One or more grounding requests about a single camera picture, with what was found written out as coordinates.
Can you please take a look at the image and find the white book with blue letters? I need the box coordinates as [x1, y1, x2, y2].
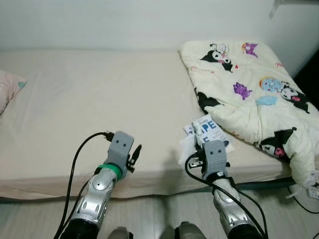
[178, 115, 233, 165]

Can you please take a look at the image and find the cream cartoon print blanket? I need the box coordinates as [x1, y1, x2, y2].
[179, 40, 319, 189]

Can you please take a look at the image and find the pink pillow with orange patches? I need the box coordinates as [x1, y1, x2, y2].
[0, 70, 28, 115]

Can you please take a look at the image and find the mattress with cream sheet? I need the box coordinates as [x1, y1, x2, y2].
[0, 48, 300, 200]

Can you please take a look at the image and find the grey robot left leg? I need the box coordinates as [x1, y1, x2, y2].
[107, 227, 134, 239]

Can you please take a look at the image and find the grey robot leg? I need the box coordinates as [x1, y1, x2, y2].
[107, 227, 134, 239]
[174, 222, 207, 239]

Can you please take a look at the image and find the grey robot right leg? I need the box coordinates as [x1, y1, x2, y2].
[174, 222, 207, 239]

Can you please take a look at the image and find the black wardrobe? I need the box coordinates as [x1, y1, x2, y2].
[294, 47, 319, 110]

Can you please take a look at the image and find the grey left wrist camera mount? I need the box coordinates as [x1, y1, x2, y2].
[107, 131, 134, 167]

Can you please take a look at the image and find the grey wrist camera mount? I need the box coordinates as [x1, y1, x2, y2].
[107, 131, 134, 167]
[202, 140, 228, 180]

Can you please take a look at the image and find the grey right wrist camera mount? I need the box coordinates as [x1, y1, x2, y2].
[202, 140, 228, 180]

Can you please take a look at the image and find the thin black charger cable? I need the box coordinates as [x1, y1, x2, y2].
[287, 184, 319, 215]

